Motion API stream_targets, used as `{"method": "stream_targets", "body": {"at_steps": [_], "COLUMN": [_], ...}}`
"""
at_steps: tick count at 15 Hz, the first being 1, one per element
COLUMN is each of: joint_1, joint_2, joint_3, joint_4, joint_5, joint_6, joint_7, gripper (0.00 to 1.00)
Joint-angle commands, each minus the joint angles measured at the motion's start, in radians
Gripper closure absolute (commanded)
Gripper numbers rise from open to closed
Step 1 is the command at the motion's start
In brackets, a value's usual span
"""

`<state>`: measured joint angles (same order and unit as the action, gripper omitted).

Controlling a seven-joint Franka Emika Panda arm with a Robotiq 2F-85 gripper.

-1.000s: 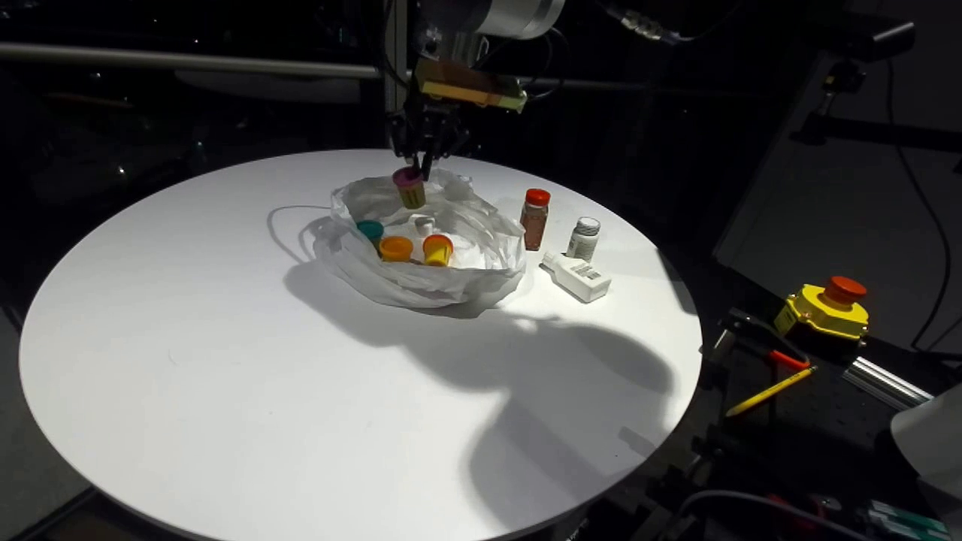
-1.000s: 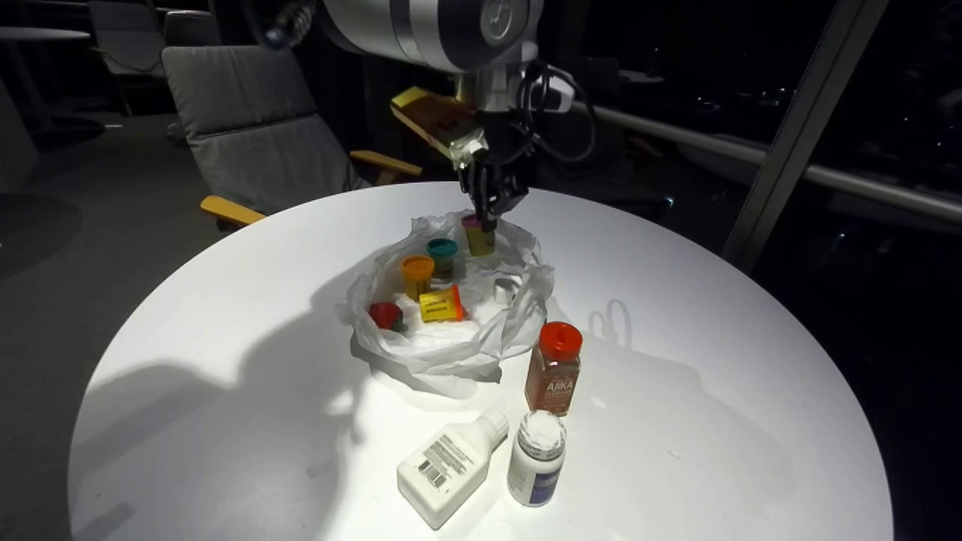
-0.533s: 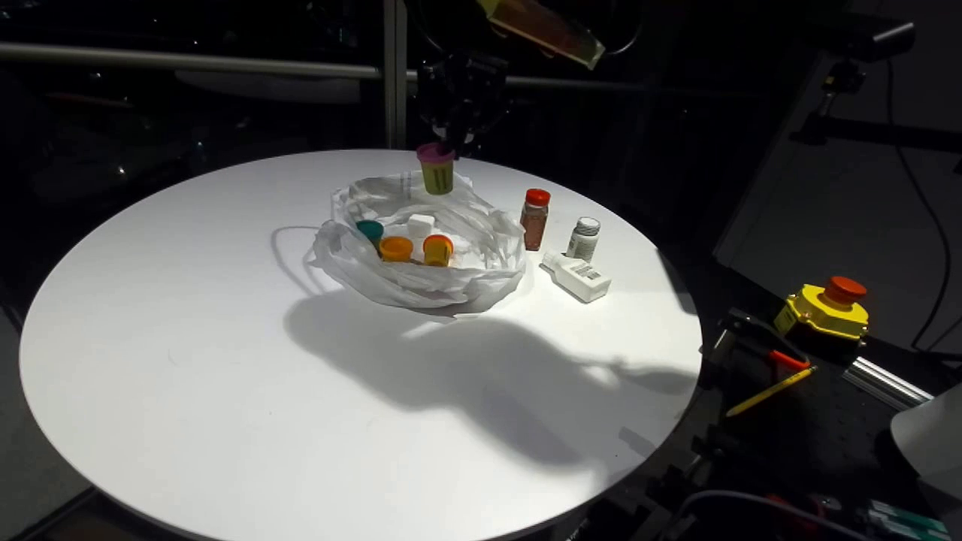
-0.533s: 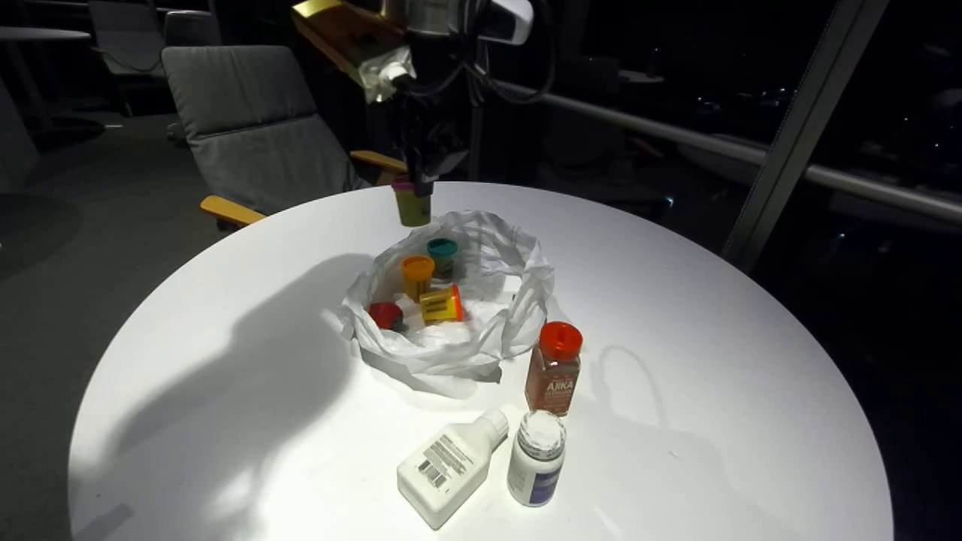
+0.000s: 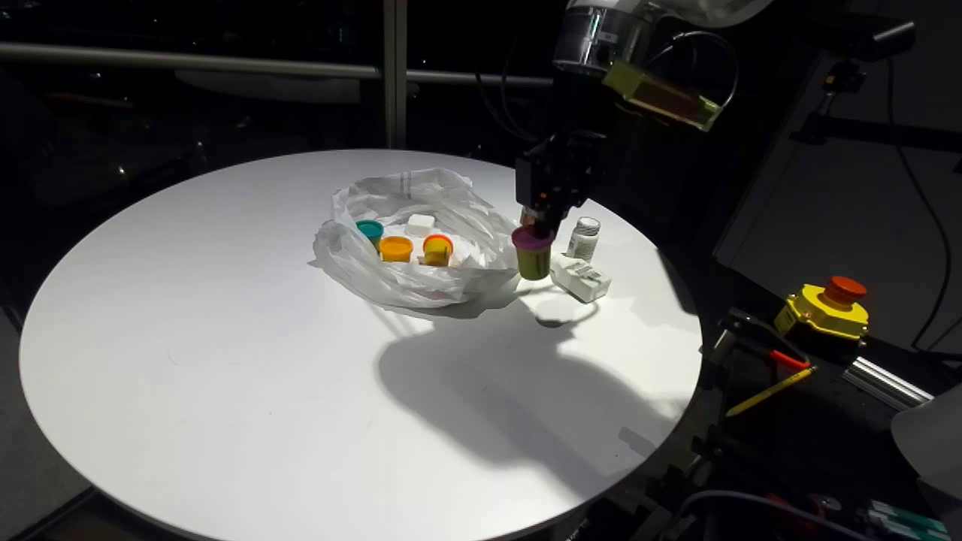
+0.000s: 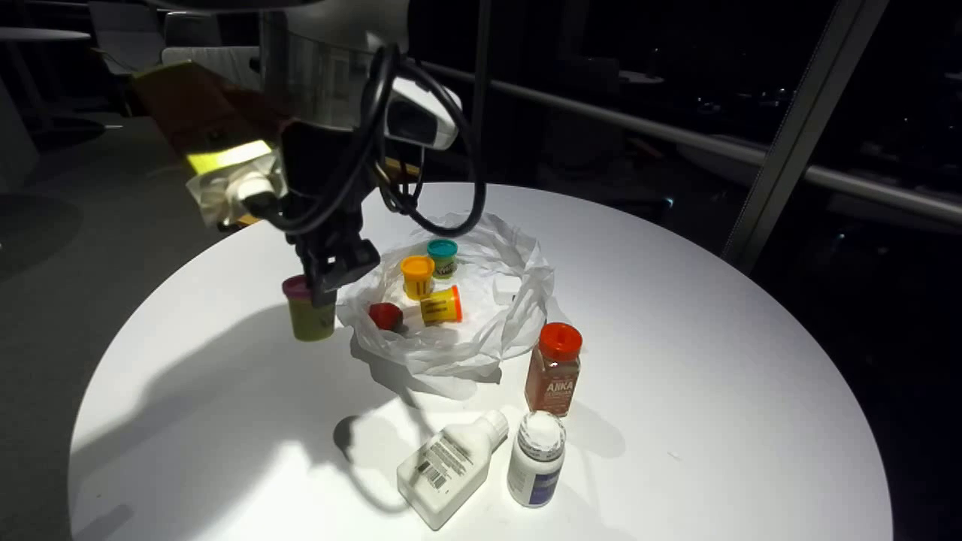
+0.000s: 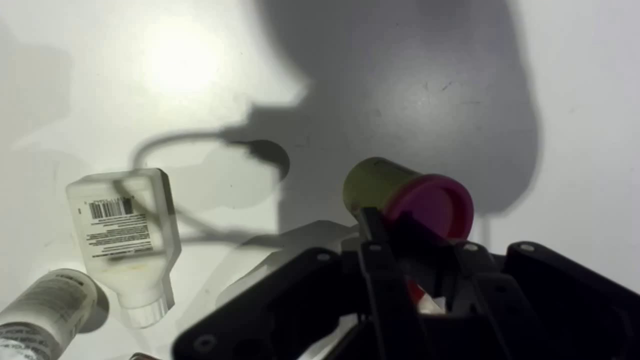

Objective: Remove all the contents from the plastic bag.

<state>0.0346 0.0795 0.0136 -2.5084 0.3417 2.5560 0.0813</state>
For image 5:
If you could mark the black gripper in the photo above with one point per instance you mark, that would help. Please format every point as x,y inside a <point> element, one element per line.
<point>558,175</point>

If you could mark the yellow tub magenta lid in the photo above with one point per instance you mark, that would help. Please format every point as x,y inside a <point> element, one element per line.
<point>529,256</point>

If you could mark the small white pill bottle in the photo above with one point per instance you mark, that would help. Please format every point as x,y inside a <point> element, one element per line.
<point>584,238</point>

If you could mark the yellow tub orange lid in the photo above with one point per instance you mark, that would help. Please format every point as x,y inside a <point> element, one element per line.
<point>394,247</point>

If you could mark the robot arm white silver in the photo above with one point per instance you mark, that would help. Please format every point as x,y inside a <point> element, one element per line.
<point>619,24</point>

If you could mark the white plastic bag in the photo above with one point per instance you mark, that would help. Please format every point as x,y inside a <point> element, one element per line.
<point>420,286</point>

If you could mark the tub with red lid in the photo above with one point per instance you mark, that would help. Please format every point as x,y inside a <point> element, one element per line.
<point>435,247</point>

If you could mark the yellow tub teal lid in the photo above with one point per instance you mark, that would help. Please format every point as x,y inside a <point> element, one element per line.
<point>369,229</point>

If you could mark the small red connector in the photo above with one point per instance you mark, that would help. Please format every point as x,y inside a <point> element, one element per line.
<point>789,362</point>

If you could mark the yellow emergency stop button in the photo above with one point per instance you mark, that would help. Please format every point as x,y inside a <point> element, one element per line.
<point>820,312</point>

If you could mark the dark grey panel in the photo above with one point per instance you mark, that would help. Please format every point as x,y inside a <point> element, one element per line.
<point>852,221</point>

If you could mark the black clamp stand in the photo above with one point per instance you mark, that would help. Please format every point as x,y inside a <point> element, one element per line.
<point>844,77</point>

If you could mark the metal window railing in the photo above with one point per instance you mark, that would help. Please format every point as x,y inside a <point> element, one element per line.
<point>200,60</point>

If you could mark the aluminium profile bar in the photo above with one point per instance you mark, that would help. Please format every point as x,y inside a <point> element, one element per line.
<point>887,379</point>

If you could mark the light grey rounded object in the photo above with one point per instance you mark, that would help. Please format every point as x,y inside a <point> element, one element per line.
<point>935,440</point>

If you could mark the teal object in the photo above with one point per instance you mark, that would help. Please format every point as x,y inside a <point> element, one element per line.
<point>905,524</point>

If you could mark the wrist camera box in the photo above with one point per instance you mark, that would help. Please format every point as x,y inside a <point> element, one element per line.
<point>665,98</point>

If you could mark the vertical window post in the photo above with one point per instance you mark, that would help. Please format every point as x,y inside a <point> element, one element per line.
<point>394,60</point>

